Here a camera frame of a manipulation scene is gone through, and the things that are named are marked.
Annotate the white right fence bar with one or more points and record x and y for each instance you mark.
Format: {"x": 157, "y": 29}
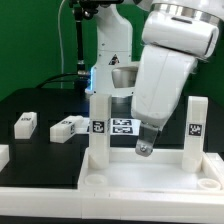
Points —
{"x": 216, "y": 167}

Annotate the white desk top tray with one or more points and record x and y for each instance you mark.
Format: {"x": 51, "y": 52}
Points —
{"x": 161, "y": 171}

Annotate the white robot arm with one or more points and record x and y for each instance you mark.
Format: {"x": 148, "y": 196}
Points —
{"x": 177, "y": 34}

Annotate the white left fence block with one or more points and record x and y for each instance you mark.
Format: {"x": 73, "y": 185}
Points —
{"x": 4, "y": 156}

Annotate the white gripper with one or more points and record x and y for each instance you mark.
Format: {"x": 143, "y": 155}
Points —
{"x": 161, "y": 76}

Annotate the white fiducial marker sheet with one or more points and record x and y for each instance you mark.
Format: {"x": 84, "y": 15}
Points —
{"x": 119, "y": 126}

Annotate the white fence bar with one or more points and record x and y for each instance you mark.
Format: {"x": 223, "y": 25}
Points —
{"x": 195, "y": 207}
{"x": 216, "y": 167}

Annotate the black camera pole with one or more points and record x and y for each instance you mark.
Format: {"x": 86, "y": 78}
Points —
{"x": 83, "y": 75}

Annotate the white front fence bar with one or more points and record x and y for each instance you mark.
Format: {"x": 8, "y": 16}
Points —
{"x": 195, "y": 207}

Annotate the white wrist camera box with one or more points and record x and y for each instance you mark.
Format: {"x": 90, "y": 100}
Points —
{"x": 125, "y": 76}

